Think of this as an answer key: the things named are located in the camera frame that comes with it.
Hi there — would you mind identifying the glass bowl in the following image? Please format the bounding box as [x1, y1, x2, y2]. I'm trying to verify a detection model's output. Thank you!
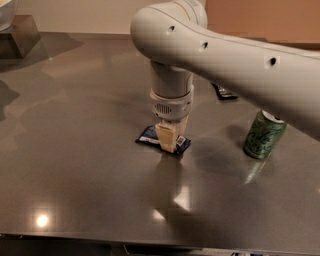
[0, 0, 19, 31]

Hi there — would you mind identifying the blue rxbar blueberry wrapper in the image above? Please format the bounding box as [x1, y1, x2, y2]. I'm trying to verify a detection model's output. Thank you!
[135, 125, 191, 155]

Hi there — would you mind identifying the black snack bar wrapper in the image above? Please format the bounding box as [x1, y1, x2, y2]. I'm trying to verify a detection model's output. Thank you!
[213, 84, 237, 100]

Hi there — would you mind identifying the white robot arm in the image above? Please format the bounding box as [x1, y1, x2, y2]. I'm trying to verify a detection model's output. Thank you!
[130, 0, 320, 139]

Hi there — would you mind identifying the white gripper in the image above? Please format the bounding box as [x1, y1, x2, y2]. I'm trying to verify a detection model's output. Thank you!
[150, 85, 194, 153]

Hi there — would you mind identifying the green soda can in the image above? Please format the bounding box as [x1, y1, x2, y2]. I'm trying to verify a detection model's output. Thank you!
[243, 110, 287, 160]

